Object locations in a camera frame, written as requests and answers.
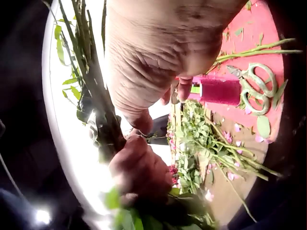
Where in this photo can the person's left hand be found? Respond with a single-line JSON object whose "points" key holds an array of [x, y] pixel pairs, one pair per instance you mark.
{"points": [[141, 167]]}

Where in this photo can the person's right hand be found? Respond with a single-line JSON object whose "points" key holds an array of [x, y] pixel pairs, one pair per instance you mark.
{"points": [[153, 48]]}

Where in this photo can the person's left fingers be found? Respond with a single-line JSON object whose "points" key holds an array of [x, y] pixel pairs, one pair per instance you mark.
{"points": [[144, 177]]}

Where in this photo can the person's right fingers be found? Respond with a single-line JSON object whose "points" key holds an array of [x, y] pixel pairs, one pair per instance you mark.
{"points": [[182, 89]]}

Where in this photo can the person's right thumb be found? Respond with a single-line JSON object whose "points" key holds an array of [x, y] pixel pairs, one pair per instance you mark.
{"points": [[141, 121]]}

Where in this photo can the bunch of green flower stems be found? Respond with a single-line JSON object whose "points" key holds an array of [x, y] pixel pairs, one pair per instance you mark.
{"points": [[100, 107]]}

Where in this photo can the pink thread spool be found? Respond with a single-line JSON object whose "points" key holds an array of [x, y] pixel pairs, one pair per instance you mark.
{"points": [[220, 91]]}

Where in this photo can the pile of leafy rose stems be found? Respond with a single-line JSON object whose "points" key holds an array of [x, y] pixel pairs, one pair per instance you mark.
{"points": [[196, 134]]}

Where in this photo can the scattered pink petals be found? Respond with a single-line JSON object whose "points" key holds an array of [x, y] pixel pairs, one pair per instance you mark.
{"points": [[226, 135]]}

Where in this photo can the green metal scissors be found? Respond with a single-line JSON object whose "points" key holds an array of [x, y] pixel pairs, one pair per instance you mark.
{"points": [[259, 95]]}

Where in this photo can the loose green leaf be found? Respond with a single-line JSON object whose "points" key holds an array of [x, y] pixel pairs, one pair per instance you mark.
{"points": [[263, 127]]}

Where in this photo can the red table mat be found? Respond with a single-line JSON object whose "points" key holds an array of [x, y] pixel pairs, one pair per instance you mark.
{"points": [[251, 31]]}

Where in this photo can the bare green stem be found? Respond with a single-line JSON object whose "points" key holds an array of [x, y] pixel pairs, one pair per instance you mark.
{"points": [[275, 52], [271, 45]]}

